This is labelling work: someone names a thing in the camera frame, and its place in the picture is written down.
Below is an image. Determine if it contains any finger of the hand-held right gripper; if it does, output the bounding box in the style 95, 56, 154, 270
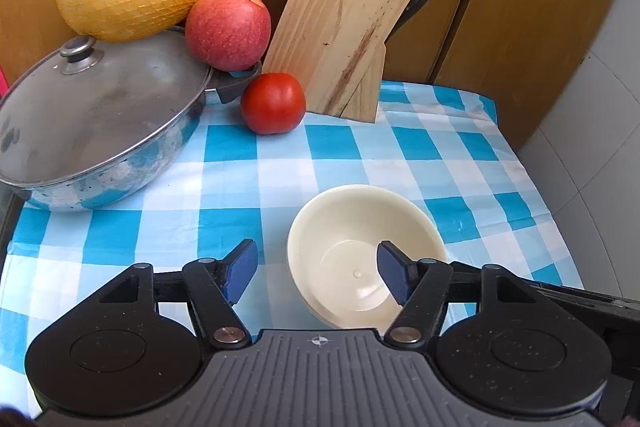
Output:
532, 281, 628, 309

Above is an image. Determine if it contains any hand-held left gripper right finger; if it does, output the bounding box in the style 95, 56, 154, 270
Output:
377, 241, 548, 349

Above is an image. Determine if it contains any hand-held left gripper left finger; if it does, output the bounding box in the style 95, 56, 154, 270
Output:
95, 238, 259, 349

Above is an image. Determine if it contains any blue white checkered tablecloth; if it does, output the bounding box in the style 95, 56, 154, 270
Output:
0, 80, 586, 418

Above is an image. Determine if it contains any steel cooking pot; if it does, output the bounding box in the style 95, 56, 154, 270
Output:
0, 27, 263, 213

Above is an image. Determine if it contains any red tomato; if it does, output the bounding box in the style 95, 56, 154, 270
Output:
240, 72, 307, 135

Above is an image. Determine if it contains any grey glass pot lid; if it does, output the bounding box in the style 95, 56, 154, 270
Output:
0, 30, 213, 185

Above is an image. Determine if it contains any red apple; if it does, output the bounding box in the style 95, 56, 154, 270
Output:
185, 0, 272, 72

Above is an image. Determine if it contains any wooden knife block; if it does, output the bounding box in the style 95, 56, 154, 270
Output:
261, 0, 423, 124

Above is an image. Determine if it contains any wooden cabinet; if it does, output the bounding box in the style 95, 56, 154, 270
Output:
0, 0, 636, 148

